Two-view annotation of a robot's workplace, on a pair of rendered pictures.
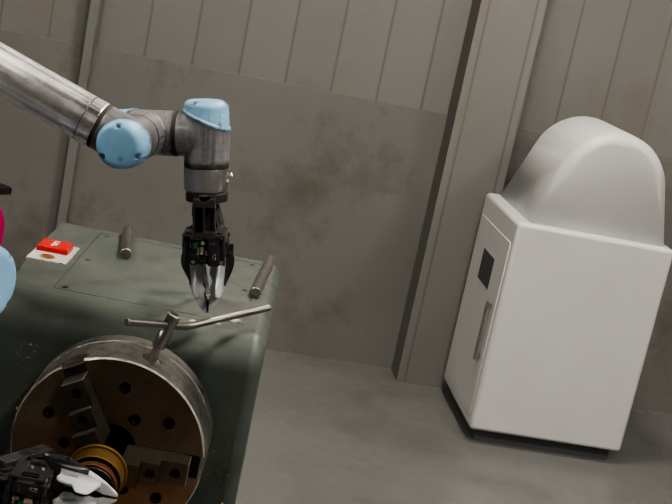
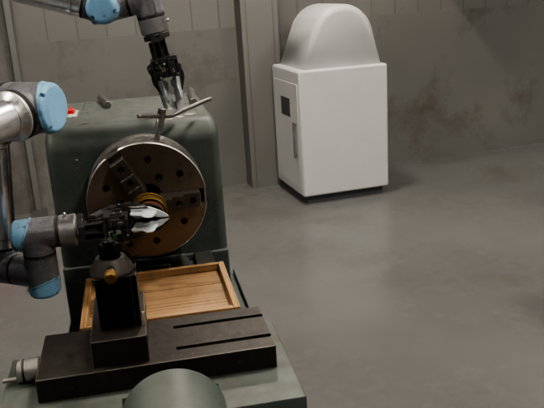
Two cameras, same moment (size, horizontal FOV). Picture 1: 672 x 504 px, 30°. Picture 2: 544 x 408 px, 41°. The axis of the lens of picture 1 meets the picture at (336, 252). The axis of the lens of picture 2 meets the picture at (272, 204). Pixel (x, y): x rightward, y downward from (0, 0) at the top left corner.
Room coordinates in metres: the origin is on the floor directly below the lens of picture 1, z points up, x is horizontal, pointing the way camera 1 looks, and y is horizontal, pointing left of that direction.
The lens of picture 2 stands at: (0.01, 0.22, 1.61)
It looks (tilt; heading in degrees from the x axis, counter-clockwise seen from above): 17 degrees down; 352
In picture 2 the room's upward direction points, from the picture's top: 4 degrees counter-clockwise
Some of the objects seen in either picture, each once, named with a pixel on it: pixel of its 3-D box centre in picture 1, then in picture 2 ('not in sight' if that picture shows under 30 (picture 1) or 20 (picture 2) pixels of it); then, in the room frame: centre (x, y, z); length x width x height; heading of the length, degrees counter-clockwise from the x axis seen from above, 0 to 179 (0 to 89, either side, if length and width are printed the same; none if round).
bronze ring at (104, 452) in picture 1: (95, 476); (149, 212); (1.77, 0.29, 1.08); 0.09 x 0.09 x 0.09; 3
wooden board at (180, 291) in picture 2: not in sight; (159, 299); (1.67, 0.29, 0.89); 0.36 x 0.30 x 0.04; 92
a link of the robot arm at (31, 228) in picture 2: not in sight; (36, 235); (1.69, 0.56, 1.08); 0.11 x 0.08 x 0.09; 92
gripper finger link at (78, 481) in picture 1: (85, 487); (149, 214); (1.69, 0.29, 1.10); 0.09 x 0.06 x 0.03; 92
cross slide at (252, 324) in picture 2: not in sight; (157, 350); (1.28, 0.29, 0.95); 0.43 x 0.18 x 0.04; 92
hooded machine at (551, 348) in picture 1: (558, 278); (326, 99); (5.50, -1.01, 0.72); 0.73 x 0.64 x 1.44; 98
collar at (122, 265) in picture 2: not in sight; (111, 264); (1.28, 0.35, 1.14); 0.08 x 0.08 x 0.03
